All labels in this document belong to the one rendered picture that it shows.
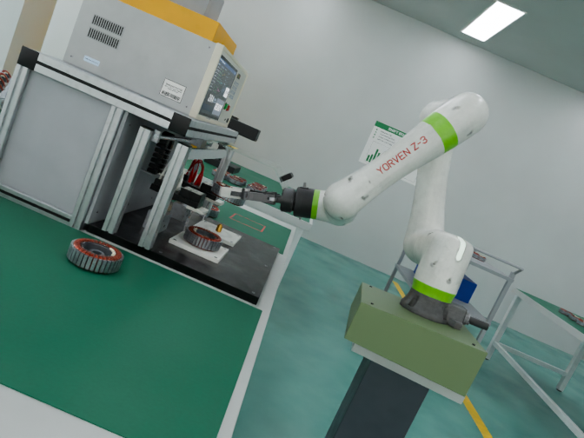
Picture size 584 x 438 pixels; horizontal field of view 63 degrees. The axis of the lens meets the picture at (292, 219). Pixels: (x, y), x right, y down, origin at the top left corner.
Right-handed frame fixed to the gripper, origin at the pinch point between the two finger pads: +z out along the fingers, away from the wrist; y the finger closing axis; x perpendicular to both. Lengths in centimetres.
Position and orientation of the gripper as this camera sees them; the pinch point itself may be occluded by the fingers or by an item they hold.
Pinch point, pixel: (229, 191)
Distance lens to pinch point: 149.9
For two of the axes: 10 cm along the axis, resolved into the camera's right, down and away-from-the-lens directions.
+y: -0.8, 0.8, -9.9
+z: -9.9, -1.5, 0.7
